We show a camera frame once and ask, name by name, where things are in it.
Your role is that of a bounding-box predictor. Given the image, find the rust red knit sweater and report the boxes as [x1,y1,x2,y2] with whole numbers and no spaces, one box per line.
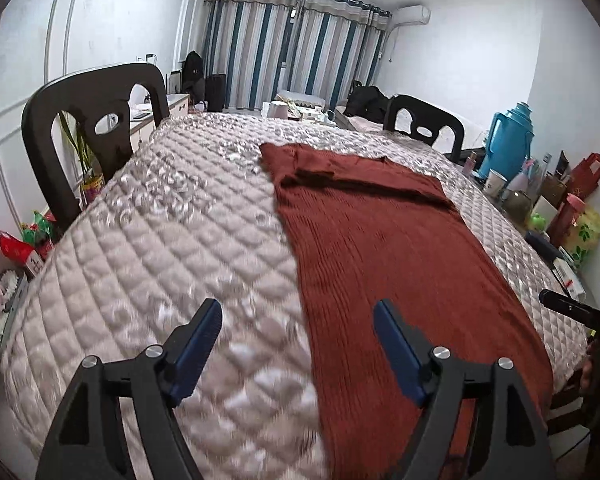
[261,143,553,479]

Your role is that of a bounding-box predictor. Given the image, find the red drink bottle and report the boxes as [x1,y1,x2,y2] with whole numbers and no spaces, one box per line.
[547,193,585,248]

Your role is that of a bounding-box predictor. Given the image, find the red gift bag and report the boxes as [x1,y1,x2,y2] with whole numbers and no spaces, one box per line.
[567,153,600,200]

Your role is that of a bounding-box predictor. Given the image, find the white paper cup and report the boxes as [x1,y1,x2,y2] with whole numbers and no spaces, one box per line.
[482,169,507,198]

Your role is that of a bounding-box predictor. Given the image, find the blue thermos jug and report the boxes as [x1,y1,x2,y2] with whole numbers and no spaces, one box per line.
[478,102,533,181]

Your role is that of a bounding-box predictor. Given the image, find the red green snack packages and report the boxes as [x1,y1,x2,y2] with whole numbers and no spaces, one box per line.
[0,210,58,278]

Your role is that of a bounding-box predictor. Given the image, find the beige quilted table cover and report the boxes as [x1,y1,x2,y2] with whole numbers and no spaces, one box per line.
[1,114,585,479]

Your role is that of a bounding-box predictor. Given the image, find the green potted plant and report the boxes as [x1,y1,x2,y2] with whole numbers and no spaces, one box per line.
[58,112,104,207]

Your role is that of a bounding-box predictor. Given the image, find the dark chair right side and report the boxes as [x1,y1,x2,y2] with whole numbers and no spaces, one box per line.
[384,94,465,162]

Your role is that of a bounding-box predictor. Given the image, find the dark chair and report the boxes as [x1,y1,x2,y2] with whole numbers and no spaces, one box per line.
[21,62,169,231]
[384,94,465,162]

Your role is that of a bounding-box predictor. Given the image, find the white low cabinet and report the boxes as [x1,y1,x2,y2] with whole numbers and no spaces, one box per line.
[127,92,192,154]

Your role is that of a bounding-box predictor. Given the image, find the black bag on sofa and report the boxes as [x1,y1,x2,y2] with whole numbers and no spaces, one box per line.
[343,80,389,124]

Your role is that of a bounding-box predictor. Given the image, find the dark chair left side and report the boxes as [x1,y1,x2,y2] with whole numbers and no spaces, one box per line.
[21,62,169,231]

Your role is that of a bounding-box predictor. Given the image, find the white air conditioner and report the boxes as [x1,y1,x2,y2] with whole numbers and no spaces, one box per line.
[391,4,431,26]

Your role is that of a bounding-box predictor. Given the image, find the black backpack by curtain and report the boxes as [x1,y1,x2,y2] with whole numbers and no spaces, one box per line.
[181,51,206,104]

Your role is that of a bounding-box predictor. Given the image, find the black speaker box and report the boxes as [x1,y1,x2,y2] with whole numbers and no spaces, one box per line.
[204,74,226,113]

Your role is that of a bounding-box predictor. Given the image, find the pink white container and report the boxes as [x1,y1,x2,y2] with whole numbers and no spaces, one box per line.
[266,101,289,119]

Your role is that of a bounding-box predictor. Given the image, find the striped blue grey curtains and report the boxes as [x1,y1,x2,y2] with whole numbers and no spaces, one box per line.
[200,0,391,110]

